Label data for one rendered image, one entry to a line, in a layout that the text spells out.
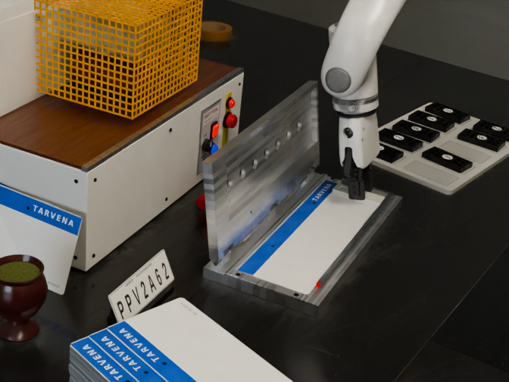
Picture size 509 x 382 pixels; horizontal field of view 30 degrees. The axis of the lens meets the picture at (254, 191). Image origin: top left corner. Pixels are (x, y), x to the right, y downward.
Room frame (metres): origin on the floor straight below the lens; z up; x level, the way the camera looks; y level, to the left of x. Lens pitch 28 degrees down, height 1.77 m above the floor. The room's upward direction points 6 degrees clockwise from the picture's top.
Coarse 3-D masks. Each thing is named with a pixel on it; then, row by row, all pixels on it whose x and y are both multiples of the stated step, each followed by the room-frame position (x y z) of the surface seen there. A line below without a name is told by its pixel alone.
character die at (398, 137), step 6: (384, 132) 1.97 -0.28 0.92; (390, 132) 1.97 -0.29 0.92; (396, 132) 1.97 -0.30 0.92; (384, 138) 1.94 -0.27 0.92; (390, 138) 1.94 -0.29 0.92; (396, 138) 1.94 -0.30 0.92; (402, 138) 1.94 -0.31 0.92; (408, 138) 1.95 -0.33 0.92; (414, 138) 1.95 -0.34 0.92; (390, 144) 1.93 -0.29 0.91; (396, 144) 1.92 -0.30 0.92; (402, 144) 1.91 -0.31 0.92; (408, 144) 1.91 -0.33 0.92; (414, 144) 1.92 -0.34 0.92; (420, 144) 1.93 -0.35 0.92; (408, 150) 1.90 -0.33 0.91; (414, 150) 1.90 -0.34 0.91
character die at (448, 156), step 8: (424, 152) 1.88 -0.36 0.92; (432, 152) 1.89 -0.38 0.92; (440, 152) 1.90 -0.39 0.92; (448, 152) 1.89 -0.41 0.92; (432, 160) 1.86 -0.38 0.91; (440, 160) 1.85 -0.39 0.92; (448, 160) 1.85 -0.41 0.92; (456, 160) 1.86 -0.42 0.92; (464, 160) 1.86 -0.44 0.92; (456, 168) 1.82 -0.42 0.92; (464, 168) 1.83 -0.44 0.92
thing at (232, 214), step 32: (288, 96) 1.64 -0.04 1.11; (256, 128) 1.48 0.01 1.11; (288, 128) 1.62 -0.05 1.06; (224, 160) 1.37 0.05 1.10; (256, 160) 1.50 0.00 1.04; (288, 160) 1.61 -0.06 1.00; (224, 192) 1.36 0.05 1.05; (256, 192) 1.48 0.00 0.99; (288, 192) 1.58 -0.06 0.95; (224, 224) 1.35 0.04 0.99; (256, 224) 1.45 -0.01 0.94
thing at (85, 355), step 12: (72, 348) 0.98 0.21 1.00; (84, 348) 0.98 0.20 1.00; (96, 348) 0.98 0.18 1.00; (72, 360) 0.98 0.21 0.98; (84, 360) 0.96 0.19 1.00; (96, 360) 0.96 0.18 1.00; (108, 360) 0.96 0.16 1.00; (72, 372) 0.98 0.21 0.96; (84, 372) 0.96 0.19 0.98; (96, 372) 0.94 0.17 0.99; (108, 372) 0.94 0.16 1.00; (120, 372) 0.94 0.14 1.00
